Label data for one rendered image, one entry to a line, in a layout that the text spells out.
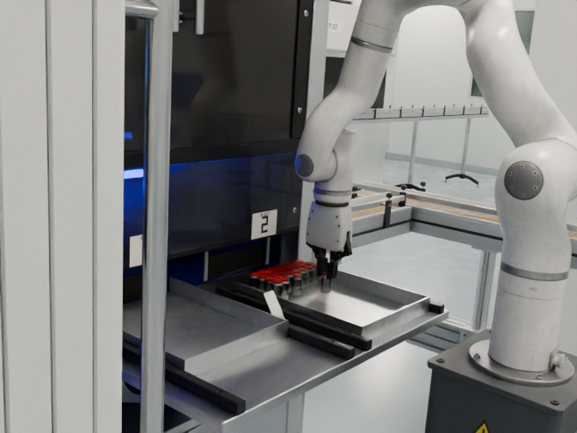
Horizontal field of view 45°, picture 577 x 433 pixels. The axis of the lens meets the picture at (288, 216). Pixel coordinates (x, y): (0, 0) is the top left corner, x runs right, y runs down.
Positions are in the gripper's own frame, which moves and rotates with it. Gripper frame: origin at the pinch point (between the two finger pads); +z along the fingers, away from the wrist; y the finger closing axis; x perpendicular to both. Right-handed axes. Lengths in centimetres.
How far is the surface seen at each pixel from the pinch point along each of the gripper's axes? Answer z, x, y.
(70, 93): -42, -91, 40
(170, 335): 5.7, -42.5, -3.9
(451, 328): 40, 86, -8
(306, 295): 5.7, -5.4, -1.2
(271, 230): -6.1, -2.8, -14.8
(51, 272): -28, -93, 40
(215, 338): 5.7, -37.4, 2.7
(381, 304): 5.7, 3.2, 13.2
